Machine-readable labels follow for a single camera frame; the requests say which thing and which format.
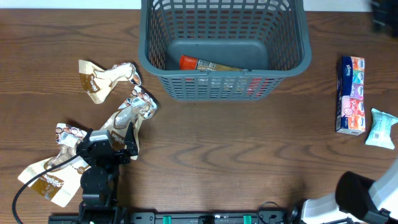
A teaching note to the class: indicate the tan snack pouch lower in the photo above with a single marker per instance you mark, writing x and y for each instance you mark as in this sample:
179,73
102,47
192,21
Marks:
60,185

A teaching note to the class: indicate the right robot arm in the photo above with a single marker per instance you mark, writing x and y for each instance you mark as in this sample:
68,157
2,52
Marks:
358,199

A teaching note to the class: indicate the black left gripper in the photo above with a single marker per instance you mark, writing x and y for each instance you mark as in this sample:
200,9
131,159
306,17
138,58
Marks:
129,143

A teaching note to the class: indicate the orange cracker sleeve package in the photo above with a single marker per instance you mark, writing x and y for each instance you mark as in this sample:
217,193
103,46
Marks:
219,87

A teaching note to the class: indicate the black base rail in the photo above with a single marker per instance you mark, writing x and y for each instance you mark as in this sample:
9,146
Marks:
266,216

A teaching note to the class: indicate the colourful tissue pack box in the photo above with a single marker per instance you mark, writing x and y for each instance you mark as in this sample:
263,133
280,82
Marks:
350,112

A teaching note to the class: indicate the tan snack pouch upper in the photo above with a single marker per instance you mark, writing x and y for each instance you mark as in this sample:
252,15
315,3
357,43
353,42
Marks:
98,83

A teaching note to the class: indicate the light teal tissue packet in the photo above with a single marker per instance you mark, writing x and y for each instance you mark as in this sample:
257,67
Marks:
380,133

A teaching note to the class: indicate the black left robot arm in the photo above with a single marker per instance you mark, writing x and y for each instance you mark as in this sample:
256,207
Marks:
100,182

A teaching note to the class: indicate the tan snack pouch middle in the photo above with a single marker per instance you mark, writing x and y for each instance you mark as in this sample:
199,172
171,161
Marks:
137,107

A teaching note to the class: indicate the tan snack pouch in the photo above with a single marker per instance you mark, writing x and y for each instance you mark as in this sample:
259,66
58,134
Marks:
98,83
137,107
60,185

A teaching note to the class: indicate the grey plastic basket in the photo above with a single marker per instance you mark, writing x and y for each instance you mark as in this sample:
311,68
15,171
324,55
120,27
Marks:
267,39

